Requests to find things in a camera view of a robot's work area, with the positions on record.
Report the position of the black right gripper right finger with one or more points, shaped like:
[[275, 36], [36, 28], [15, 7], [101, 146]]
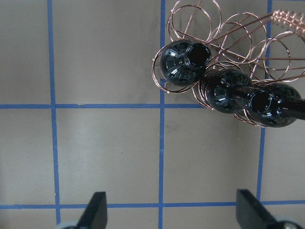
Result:
[[251, 214]]

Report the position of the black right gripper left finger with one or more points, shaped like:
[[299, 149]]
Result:
[[95, 214]]

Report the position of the black wine bottle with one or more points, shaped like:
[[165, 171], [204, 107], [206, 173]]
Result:
[[229, 90], [184, 62]]

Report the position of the black wine bottle far end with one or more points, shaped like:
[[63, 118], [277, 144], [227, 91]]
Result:
[[276, 105]]

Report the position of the copper wire bottle basket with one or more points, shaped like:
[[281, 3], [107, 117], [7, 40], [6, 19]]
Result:
[[265, 48]]

